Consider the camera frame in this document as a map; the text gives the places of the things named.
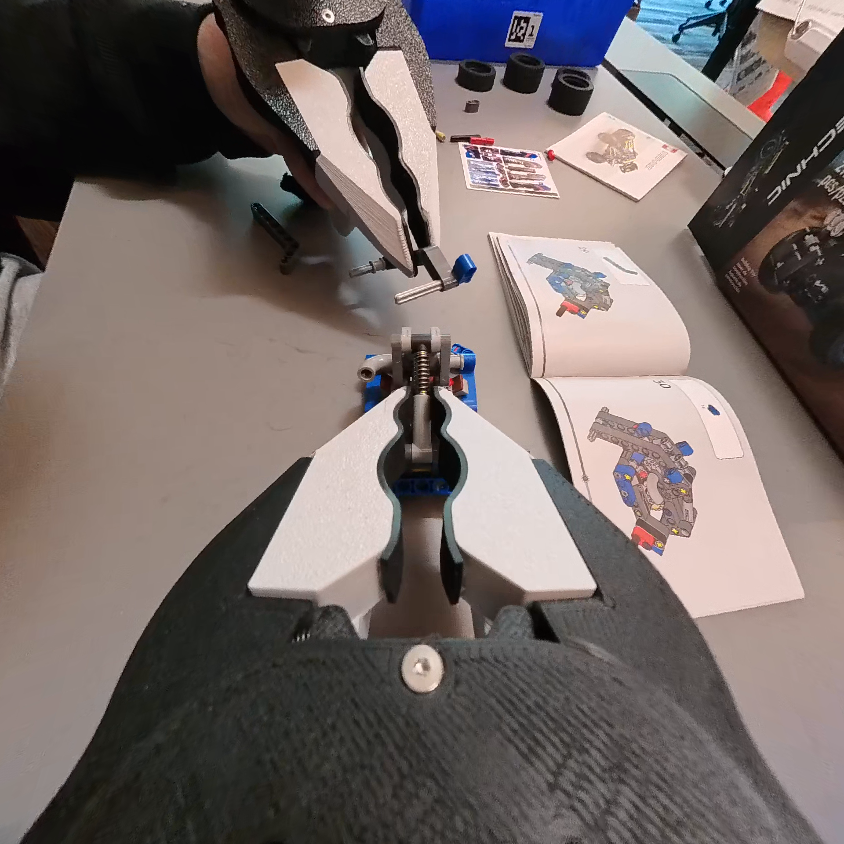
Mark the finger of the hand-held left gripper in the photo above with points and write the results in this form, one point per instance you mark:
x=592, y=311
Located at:
x=405, y=132
x=349, y=165

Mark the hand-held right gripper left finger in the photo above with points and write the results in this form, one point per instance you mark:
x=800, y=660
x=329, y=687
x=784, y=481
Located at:
x=316, y=521

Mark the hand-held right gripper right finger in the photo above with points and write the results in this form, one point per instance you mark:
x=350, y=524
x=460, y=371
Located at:
x=521, y=521

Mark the grey lego connector with blue piece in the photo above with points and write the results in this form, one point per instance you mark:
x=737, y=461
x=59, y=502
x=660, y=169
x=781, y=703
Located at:
x=448, y=273

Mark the blue grey lego assembly with spring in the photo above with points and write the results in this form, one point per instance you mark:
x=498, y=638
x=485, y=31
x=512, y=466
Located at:
x=422, y=346

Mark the person's left forearm black sleeve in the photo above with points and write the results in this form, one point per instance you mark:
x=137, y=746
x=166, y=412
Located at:
x=99, y=99

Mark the small black lego piece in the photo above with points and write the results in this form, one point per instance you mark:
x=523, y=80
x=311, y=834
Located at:
x=290, y=183

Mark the black lego tyre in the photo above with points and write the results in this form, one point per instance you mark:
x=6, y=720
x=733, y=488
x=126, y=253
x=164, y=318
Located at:
x=523, y=72
x=571, y=92
x=476, y=75

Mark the black angled lego beam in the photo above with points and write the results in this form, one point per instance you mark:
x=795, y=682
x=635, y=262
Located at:
x=280, y=241

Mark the lego sticker sheet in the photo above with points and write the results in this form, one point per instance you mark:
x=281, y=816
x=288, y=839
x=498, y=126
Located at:
x=508, y=170

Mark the open lego instruction booklet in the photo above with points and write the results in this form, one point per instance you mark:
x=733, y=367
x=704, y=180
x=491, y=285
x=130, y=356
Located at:
x=659, y=540

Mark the closed thin lego booklet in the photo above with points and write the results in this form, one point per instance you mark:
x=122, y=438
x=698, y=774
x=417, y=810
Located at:
x=616, y=155

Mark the black lego set box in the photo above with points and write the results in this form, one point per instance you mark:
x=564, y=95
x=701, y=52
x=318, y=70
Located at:
x=784, y=231

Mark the person's left hand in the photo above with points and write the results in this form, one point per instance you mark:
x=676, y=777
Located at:
x=221, y=66

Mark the blue plastic bin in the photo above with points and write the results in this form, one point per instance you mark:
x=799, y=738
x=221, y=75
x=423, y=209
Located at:
x=461, y=26

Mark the black office chair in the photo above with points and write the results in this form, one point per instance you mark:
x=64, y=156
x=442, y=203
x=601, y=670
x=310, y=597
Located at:
x=695, y=20

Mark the person's grey garment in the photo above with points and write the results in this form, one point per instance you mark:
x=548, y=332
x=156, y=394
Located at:
x=16, y=316

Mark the white printed cardboard box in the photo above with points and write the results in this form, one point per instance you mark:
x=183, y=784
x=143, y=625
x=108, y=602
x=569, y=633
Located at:
x=798, y=46

